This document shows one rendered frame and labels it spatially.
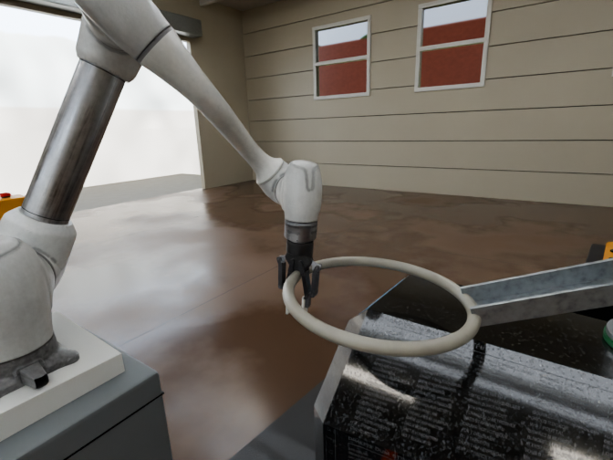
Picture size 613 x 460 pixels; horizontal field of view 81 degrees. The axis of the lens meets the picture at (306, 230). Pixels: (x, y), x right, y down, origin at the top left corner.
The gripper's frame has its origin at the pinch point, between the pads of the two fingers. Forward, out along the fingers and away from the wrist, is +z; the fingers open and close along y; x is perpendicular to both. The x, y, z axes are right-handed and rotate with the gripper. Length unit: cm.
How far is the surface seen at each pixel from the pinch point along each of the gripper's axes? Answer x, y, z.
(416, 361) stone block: -0.5, 35.1, 5.8
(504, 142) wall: 628, 64, -32
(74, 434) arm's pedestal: -55, -18, 7
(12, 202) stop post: -10, -124, -14
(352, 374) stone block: -4.2, 19.9, 13.4
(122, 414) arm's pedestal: -45.8, -16.5, 9.1
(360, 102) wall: 667, -210, -91
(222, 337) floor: 80, -94, 88
